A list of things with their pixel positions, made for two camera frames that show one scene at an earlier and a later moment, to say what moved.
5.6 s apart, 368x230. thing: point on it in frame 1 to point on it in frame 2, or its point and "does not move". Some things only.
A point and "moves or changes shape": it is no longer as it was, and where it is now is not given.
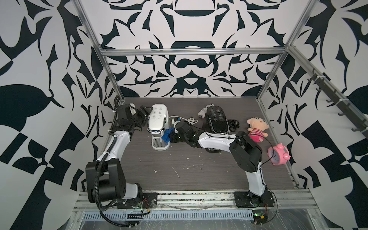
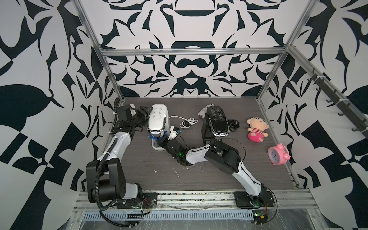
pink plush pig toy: x=258 y=127 does not move
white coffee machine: x=158 y=122 does not move
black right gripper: x=172 y=136 to x=161 y=142
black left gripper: x=144 y=117 does not move
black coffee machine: x=215 y=121 does not move
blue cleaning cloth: x=166 y=135 moves or changes shape
